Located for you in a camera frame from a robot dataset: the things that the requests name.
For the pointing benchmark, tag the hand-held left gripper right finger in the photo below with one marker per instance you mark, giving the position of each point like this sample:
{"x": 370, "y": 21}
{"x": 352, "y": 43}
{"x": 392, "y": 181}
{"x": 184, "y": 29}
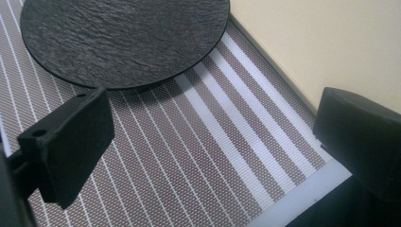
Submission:
{"x": 362, "y": 142}

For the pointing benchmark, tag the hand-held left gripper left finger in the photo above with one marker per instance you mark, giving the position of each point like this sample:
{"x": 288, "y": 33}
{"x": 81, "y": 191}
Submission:
{"x": 67, "y": 142}

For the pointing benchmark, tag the round black slate plate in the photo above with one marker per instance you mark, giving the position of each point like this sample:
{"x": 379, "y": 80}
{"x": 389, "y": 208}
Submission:
{"x": 123, "y": 41}

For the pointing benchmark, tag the brown white striped woven placemat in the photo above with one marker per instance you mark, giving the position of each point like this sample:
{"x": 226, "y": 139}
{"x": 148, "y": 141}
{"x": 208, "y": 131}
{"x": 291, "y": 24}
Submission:
{"x": 195, "y": 142}

